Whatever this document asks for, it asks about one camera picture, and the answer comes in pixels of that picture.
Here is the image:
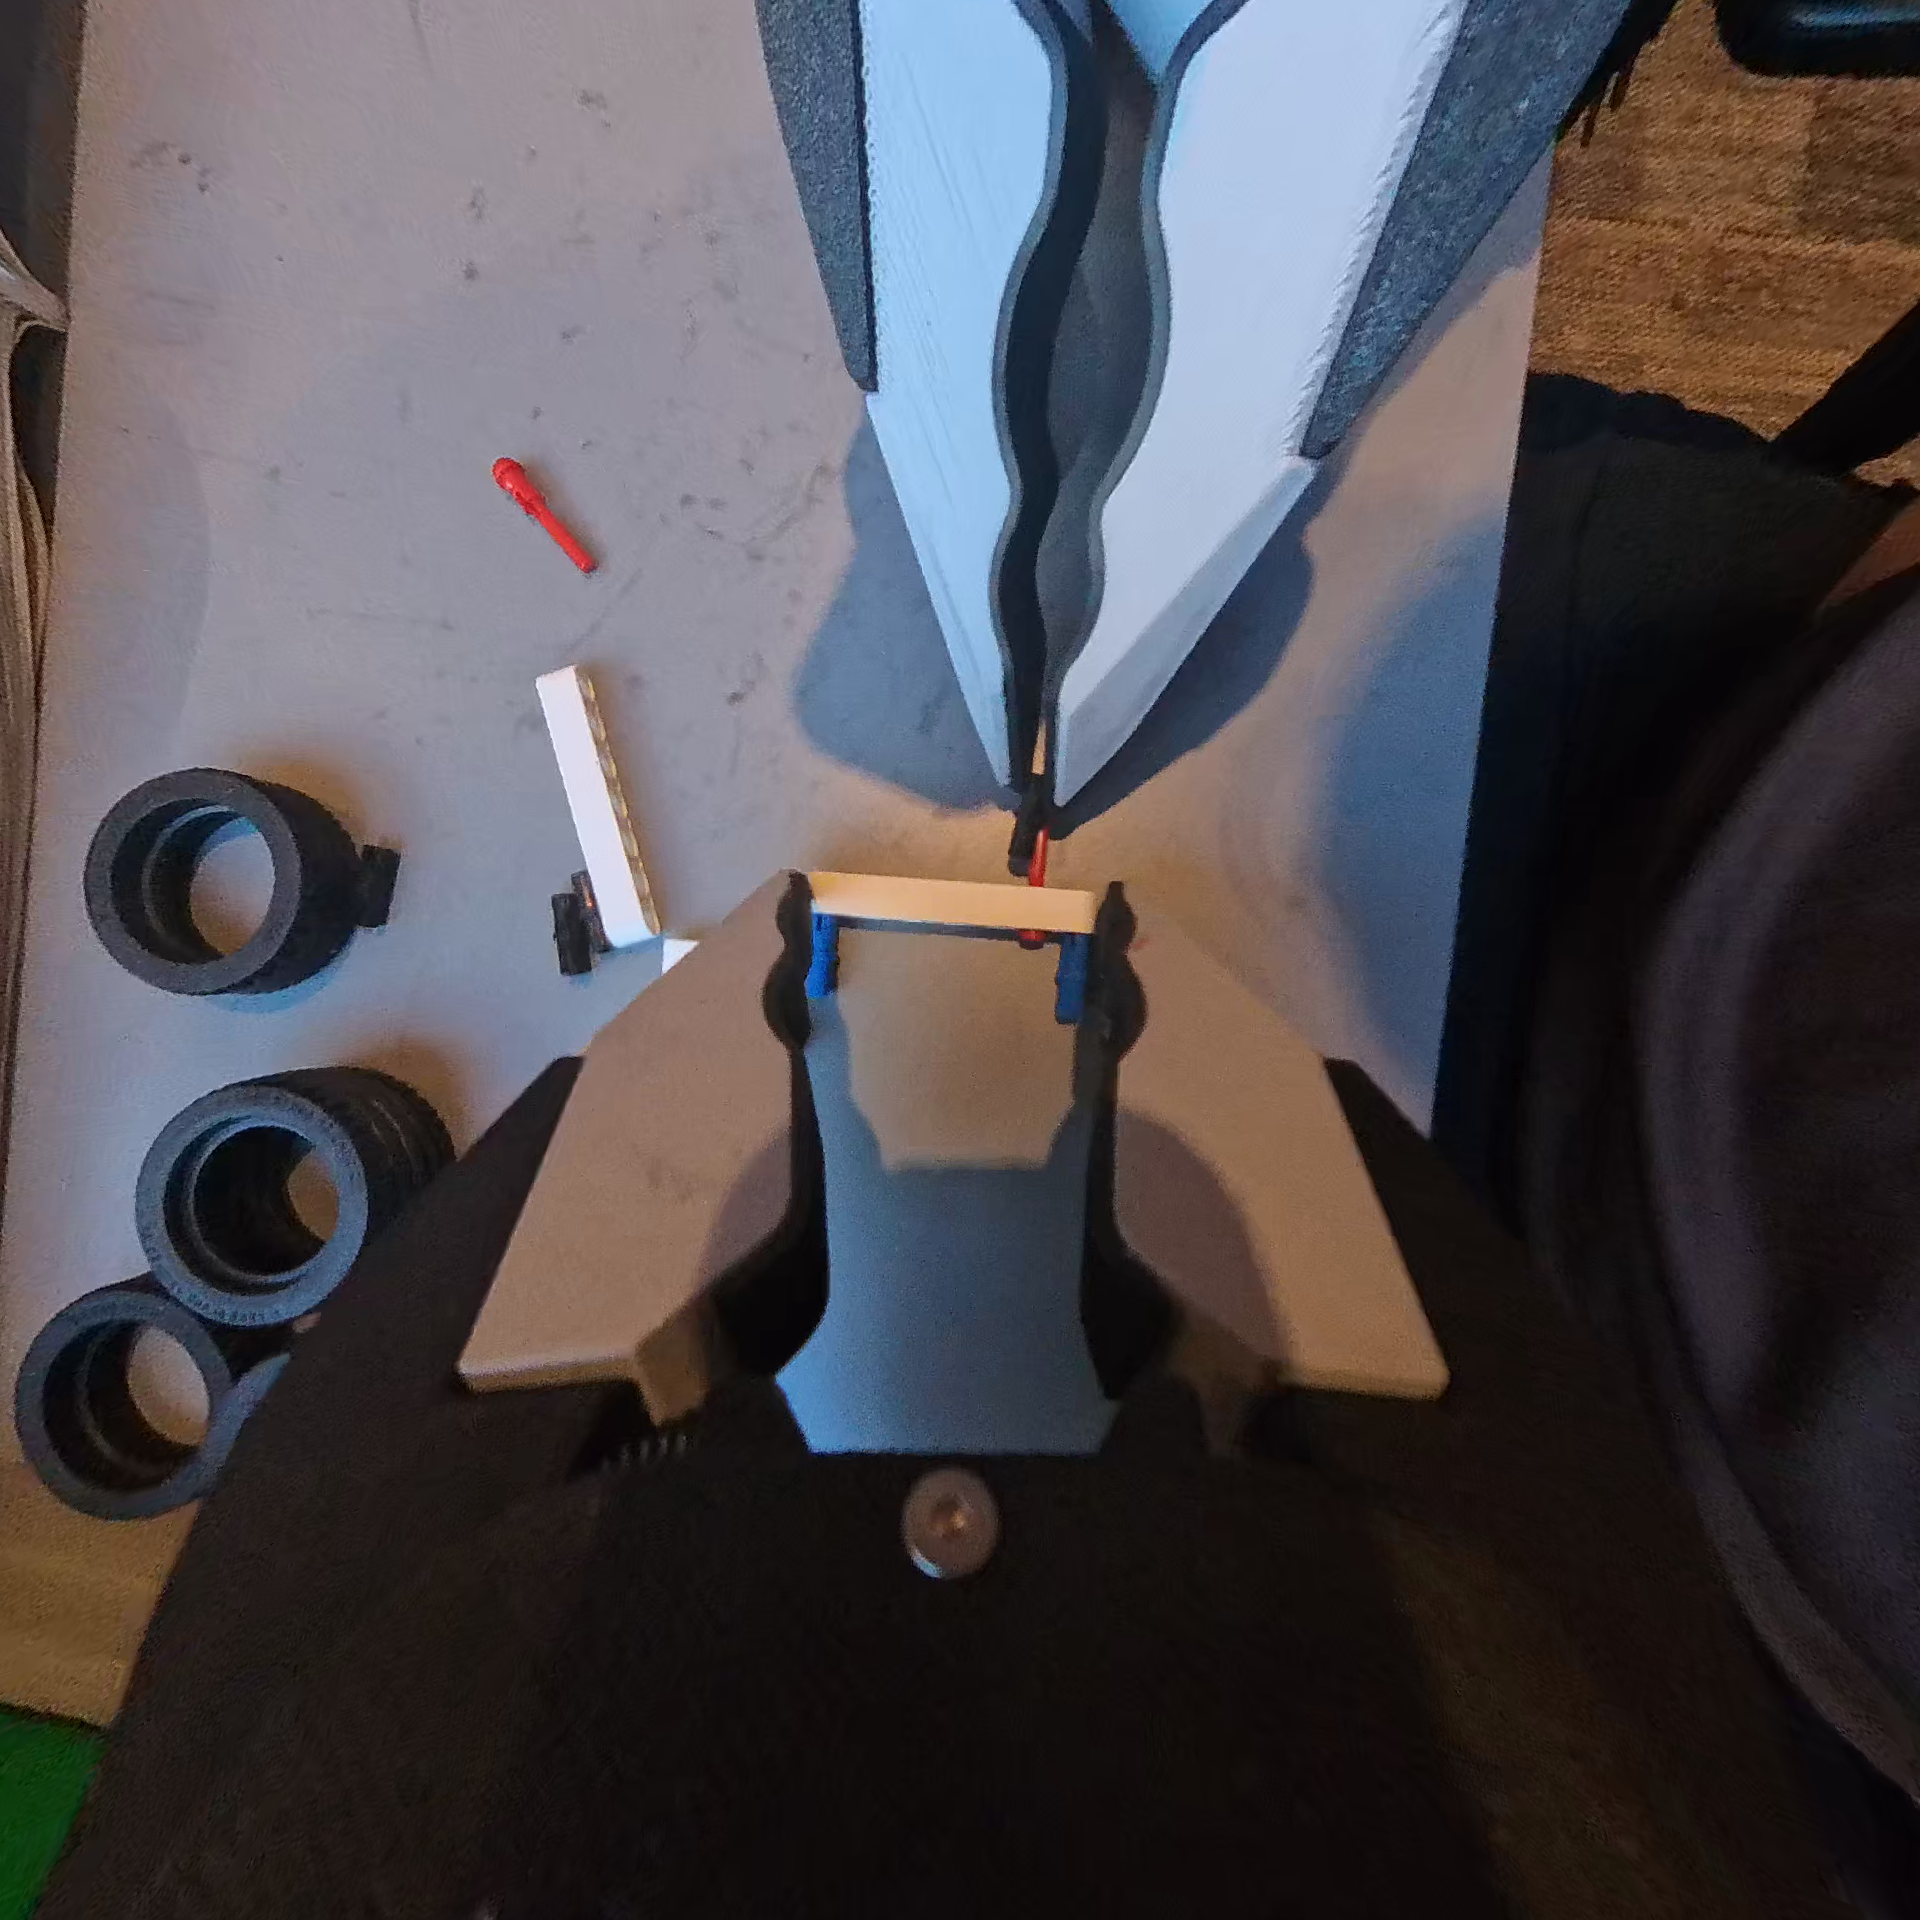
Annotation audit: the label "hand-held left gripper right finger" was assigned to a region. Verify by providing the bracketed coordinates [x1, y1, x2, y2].
[1070, 883, 1450, 1424]

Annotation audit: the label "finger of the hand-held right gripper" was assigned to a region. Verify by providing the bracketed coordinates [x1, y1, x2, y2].
[1035, 0, 1462, 801]
[856, 0, 1085, 797]

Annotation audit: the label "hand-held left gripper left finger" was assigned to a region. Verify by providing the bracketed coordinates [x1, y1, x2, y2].
[453, 869, 833, 1419]

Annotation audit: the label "white toy beam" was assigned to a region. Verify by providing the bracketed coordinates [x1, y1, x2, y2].
[533, 663, 666, 946]
[806, 869, 1100, 933]

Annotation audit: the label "grey desk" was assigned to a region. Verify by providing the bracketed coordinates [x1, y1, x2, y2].
[0, 0, 1553, 1724]

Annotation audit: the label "person's dark trousers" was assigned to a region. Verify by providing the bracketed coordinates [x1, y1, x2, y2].
[1430, 374, 1920, 1920]

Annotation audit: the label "black toy tyre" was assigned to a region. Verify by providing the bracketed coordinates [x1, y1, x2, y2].
[83, 769, 369, 993]
[209, 1344, 295, 1463]
[15, 1281, 249, 1520]
[133, 1067, 453, 1327]

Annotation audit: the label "open instruction booklet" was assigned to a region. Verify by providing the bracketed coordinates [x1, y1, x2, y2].
[0, 226, 75, 1081]

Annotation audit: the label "green mat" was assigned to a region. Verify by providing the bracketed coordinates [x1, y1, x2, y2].
[0, 1703, 105, 1920]

